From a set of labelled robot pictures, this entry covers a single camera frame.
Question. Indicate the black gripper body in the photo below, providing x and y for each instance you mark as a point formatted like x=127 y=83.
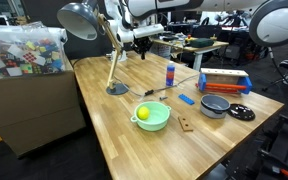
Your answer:
x=142 y=44

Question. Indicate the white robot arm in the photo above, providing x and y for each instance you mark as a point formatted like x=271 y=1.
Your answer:
x=277 y=25

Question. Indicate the blue bottle with red label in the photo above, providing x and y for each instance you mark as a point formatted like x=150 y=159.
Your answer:
x=170 y=75

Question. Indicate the small metal screw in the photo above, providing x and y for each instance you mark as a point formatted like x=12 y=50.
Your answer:
x=163 y=98

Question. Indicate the wooden background desk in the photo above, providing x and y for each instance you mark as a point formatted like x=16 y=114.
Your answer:
x=200 y=50

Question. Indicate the yellow ball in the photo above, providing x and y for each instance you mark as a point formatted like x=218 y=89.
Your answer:
x=143 y=112

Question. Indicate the dark green case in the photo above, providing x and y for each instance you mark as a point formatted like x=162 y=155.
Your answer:
x=201 y=42

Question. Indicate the blue toy brick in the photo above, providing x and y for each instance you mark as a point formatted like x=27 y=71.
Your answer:
x=186 y=99

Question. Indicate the mint green bowl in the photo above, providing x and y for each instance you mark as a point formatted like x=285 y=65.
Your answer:
x=157 y=118

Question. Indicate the white backdrop cloth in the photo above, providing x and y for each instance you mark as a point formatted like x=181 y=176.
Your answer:
x=208 y=17

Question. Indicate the wooden block with two holes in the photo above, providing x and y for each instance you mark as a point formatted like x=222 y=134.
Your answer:
x=185 y=123

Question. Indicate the wooden toy tool box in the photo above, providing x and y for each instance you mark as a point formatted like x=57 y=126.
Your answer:
x=224 y=80

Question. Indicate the grey cooking pot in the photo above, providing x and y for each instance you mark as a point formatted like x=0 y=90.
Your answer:
x=214 y=108

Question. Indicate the black background equipment table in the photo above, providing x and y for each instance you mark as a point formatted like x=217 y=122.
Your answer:
x=244 y=48

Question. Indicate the black round pot lid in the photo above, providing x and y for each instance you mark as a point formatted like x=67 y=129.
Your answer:
x=241 y=112

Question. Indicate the clear bin of puzzle cubes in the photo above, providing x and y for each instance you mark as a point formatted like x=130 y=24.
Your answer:
x=24 y=56

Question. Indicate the large cardboard box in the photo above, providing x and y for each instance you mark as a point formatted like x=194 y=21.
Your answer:
x=30 y=106

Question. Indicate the black pegboard cart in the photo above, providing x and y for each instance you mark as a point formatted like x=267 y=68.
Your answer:
x=284 y=150

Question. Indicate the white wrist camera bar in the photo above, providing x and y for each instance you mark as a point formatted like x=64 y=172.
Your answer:
x=149 y=31

